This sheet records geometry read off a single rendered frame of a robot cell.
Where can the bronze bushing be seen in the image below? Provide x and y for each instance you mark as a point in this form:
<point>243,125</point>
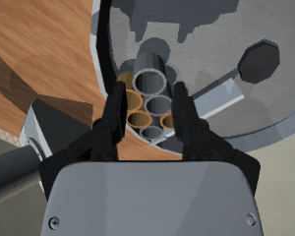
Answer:
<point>167,122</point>
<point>139,118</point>
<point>135,100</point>

